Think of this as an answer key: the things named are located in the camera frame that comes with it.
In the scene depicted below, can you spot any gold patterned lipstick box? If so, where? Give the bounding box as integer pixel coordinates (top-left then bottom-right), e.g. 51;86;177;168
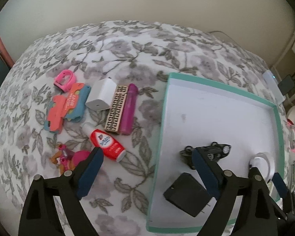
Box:
104;85;128;134

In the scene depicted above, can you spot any red white glue bottle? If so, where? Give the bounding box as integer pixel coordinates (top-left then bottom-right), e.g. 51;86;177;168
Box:
82;123;126;162

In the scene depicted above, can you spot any black power adapter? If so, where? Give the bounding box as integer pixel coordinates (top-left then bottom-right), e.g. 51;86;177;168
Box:
163;173;212;217

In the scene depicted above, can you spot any black toy car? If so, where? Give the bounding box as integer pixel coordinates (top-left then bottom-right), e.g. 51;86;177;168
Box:
180;142;231;170

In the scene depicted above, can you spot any purple lip balm tube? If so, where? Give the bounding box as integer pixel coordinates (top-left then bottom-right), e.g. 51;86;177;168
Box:
119;84;138;135

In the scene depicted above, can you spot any floral grey white blanket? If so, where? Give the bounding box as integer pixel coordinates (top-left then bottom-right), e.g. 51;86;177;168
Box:
0;20;275;235

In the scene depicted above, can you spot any white tape roll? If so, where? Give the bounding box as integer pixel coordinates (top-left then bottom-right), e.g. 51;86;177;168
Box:
249;152;276;183

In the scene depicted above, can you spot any white power bank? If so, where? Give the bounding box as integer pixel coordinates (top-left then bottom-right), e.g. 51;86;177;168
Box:
263;70;285;104

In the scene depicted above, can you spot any teal rimmed white tray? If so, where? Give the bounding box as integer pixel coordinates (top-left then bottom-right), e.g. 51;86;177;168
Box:
147;73;285;234

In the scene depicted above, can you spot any pink smart watch band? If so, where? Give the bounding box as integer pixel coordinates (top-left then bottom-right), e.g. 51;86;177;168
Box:
54;69;77;93

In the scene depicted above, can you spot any white usb charger cube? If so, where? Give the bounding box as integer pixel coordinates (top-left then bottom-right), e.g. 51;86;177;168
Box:
86;78;117;111

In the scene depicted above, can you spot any dark wall adapter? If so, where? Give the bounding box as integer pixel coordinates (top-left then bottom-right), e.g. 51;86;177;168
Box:
278;75;295;95

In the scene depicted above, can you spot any pink brown puppy toy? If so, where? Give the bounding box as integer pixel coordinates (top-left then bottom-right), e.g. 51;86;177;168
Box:
50;144;90;175

